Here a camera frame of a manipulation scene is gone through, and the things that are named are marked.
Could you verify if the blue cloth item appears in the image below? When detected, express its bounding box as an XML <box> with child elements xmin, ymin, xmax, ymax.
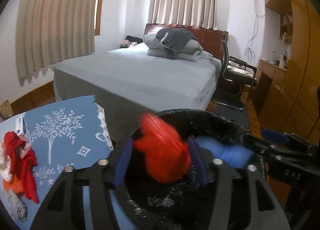
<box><xmin>196</xmin><ymin>136</ymin><xmax>254</xmax><ymax>169</ymax></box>

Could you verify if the black trash bag bin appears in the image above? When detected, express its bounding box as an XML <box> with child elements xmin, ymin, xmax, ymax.
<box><xmin>110</xmin><ymin>108</ymin><xmax>268</xmax><ymax>230</ymax></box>

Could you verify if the wooden wardrobe desk unit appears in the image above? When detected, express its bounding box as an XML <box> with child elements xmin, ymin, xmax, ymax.
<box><xmin>253</xmin><ymin>0</ymin><xmax>319</xmax><ymax>144</ymax></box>

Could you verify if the blue tree-print tablecloth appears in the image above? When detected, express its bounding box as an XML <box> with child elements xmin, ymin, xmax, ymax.
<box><xmin>23</xmin><ymin>95</ymin><xmax>115</xmax><ymax>230</ymax></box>

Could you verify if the black office chair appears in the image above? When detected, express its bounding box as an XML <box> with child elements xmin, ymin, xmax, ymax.
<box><xmin>212</xmin><ymin>37</ymin><xmax>258</xmax><ymax>111</ymax></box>

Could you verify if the red knitted garment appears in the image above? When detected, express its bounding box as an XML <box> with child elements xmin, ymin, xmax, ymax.
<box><xmin>3</xmin><ymin>132</ymin><xmax>39</xmax><ymax>203</ymax></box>

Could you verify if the orange knitted cloth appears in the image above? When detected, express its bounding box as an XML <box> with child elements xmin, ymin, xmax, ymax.
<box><xmin>3</xmin><ymin>175</ymin><xmax>23</xmax><ymax>195</ymax></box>

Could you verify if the grey sock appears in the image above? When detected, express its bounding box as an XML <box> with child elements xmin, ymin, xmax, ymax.
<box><xmin>4</xmin><ymin>189</ymin><xmax>27</xmax><ymax>222</ymax></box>

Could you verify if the white blue tissue box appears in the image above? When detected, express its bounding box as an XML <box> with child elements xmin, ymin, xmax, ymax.
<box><xmin>15</xmin><ymin>116</ymin><xmax>31</xmax><ymax>142</ymax></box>

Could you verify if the bed with grey sheet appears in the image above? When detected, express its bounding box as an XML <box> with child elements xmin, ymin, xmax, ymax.
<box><xmin>54</xmin><ymin>44</ymin><xmax>221</xmax><ymax>142</ymax></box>

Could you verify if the white yarn ball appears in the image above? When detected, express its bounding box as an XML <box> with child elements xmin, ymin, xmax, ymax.
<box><xmin>0</xmin><ymin>143</ymin><xmax>12</xmax><ymax>182</ymax></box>

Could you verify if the brown paper bag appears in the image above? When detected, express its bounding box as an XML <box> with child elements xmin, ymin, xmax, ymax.
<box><xmin>0</xmin><ymin>100</ymin><xmax>14</xmax><ymax>120</ymax></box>

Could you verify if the wooden headboard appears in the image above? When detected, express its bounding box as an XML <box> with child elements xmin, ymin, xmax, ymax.
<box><xmin>144</xmin><ymin>23</ymin><xmax>228</xmax><ymax>61</ymax></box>

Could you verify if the folded grey duvet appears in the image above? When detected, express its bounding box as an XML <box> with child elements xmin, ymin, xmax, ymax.
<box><xmin>143</xmin><ymin>34</ymin><xmax>214</xmax><ymax>62</ymax></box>

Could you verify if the bag on bedside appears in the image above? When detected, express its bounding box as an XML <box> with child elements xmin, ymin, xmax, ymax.
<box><xmin>120</xmin><ymin>35</ymin><xmax>143</xmax><ymax>48</ymax></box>

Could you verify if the dark grey folded blanket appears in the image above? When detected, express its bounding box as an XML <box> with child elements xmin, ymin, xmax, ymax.
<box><xmin>156</xmin><ymin>28</ymin><xmax>195</xmax><ymax>55</ymax></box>

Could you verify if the side window beige curtain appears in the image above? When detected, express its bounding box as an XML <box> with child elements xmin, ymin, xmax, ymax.
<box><xmin>16</xmin><ymin>0</ymin><xmax>96</xmax><ymax>80</ymax></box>

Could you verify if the white hanging cable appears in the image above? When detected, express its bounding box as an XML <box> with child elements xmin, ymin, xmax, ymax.
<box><xmin>244</xmin><ymin>0</ymin><xmax>266</xmax><ymax>61</ymax></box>

